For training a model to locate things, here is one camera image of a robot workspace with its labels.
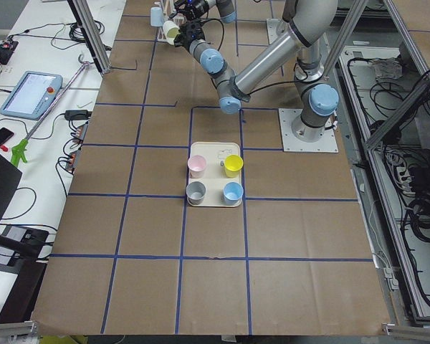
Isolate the white plastic cup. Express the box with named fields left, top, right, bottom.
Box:
left=162, top=20, right=180, bottom=45

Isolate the light blue cup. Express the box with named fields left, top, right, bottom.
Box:
left=223, top=181, right=244, bottom=206
left=150, top=6, right=164, bottom=27

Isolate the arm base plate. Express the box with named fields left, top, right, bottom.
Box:
left=278, top=108, right=338, bottom=153
left=266, top=19, right=287, bottom=44

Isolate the green handled grabber tool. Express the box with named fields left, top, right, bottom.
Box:
left=11, top=53, right=91, bottom=167

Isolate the yellow plastic cup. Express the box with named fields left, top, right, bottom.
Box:
left=224, top=154, right=244, bottom=178

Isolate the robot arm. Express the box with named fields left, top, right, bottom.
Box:
left=169, top=0, right=237, bottom=23
left=172, top=1, right=339, bottom=143

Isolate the grey plastic cup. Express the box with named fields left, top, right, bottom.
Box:
left=186, top=181, right=206, bottom=205

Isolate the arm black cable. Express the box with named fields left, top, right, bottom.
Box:
left=199, top=17, right=298, bottom=101

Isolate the black power adapter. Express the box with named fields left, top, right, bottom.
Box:
left=64, top=109, right=92, bottom=121

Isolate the teach pendant tablet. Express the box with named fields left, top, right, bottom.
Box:
left=0, top=71, right=63, bottom=120

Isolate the light blue cup back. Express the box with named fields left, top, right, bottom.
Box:
left=223, top=181, right=244, bottom=206

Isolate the light blue cup front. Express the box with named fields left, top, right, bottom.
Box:
left=150, top=6, right=164, bottom=27

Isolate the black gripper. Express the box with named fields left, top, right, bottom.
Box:
left=173, top=0, right=208, bottom=20
left=174, top=19, right=205, bottom=50

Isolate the cream serving tray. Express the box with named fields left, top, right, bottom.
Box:
left=187, top=142, right=242, bottom=207

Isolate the pink plastic cup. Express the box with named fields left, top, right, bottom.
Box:
left=187, top=155, right=207, bottom=178

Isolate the aluminium frame post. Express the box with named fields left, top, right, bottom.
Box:
left=67, top=0, right=111, bottom=75

